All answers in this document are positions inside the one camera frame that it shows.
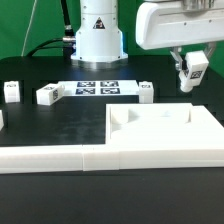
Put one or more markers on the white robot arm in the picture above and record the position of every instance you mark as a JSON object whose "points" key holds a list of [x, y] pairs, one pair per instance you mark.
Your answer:
{"points": [[99, 41]]}

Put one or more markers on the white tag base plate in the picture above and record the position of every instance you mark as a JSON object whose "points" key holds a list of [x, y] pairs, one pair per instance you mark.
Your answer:
{"points": [[100, 88]]}

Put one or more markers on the white L-shaped fence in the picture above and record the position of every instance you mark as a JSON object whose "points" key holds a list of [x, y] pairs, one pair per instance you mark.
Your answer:
{"points": [[105, 156]]}

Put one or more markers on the white square tabletop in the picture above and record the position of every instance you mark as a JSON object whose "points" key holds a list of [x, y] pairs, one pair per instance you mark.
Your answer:
{"points": [[160, 123]]}

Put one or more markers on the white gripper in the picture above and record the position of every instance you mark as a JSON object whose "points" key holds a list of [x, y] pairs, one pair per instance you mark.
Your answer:
{"points": [[164, 24]]}

